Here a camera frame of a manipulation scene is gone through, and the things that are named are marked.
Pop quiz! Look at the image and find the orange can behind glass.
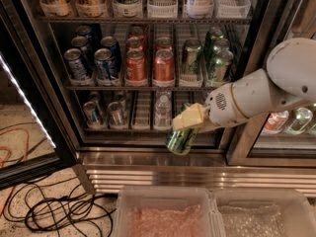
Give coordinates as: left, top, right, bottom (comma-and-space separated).
263, 111, 289, 134

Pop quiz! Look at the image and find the rear left orange can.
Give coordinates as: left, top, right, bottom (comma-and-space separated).
128, 26, 145, 40

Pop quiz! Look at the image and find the right clear plastic bin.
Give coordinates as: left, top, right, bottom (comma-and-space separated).
213, 189, 316, 237

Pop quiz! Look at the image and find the top shelf white green bottle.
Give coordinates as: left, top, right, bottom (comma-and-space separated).
113, 0, 142, 18

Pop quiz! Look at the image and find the closed right fridge door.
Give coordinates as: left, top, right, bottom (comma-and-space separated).
226, 0, 316, 167

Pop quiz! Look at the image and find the empty white shelf tray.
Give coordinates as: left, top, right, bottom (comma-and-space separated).
147, 0, 178, 19

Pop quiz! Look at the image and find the rear left blue can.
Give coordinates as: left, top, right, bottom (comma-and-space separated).
75, 25, 95, 43

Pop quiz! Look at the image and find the left water bottle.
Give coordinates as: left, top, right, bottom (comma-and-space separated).
154, 95, 172, 130

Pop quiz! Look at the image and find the front left orange can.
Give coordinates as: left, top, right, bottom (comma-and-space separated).
126, 48, 146, 81

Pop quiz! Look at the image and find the open fridge door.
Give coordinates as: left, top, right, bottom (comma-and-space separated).
0, 13, 78, 191

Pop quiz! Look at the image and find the front right orange can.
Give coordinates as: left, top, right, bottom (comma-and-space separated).
154, 48, 174, 82

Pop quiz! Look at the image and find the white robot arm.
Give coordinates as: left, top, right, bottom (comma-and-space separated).
172, 38, 316, 132

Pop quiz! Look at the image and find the left clear plastic bin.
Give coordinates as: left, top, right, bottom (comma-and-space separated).
111, 187, 216, 237

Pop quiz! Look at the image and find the orange cable on floor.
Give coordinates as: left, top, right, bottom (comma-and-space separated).
0, 126, 31, 217

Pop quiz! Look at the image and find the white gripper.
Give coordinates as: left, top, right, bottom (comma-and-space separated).
172, 83, 248, 133

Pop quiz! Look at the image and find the black cable on floor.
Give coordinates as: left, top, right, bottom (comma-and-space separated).
2, 171, 118, 237

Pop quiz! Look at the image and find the front left blue can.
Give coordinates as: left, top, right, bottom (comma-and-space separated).
64, 48, 89, 81

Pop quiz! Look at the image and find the blue can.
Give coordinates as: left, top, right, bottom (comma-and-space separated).
101, 36, 121, 68
94, 48, 119, 81
64, 48, 89, 81
75, 25, 95, 43
71, 36, 94, 67

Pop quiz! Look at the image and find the bottom left silver can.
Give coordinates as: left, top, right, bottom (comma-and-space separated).
83, 102, 103, 125

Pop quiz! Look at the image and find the silver can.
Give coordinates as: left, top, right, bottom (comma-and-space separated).
108, 102, 125, 125
83, 102, 103, 125

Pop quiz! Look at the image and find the empty white tray right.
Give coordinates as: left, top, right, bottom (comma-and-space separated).
214, 0, 251, 19

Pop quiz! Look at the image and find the clear plastic bin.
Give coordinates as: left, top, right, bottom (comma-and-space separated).
213, 189, 316, 237
111, 187, 216, 237

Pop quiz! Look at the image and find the front right blue can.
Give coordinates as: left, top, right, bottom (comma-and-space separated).
94, 48, 119, 81

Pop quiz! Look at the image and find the green can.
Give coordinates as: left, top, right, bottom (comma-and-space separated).
164, 102, 200, 156
204, 27, 223, 49
182, 38, 202, 75
207, 39, 230, 61
208, 49, 234, 82
284, 108, 313, 135

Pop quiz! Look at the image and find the bottom right silver can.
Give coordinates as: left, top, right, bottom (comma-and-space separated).
108, 102, 125, 125

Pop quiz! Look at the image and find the green can behind glass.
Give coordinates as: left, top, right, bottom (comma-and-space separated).
284, 108, 313, 135

